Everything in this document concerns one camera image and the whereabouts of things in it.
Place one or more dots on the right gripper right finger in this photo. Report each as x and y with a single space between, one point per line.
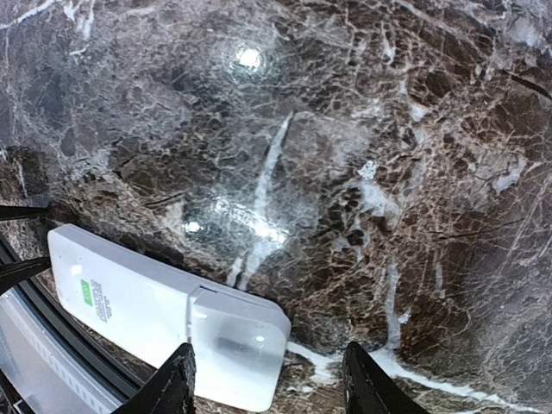
367 389

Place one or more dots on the white slotted cable duct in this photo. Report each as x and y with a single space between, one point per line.
48 379

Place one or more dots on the white battery compartment cover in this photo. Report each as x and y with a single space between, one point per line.
239 345

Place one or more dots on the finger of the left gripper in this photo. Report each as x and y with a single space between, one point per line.
38 207
14 273

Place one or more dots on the white remote control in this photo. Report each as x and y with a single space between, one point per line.
139 304

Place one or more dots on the black front table rail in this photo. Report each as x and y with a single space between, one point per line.
119 372

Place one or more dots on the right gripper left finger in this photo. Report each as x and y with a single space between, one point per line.
171 389

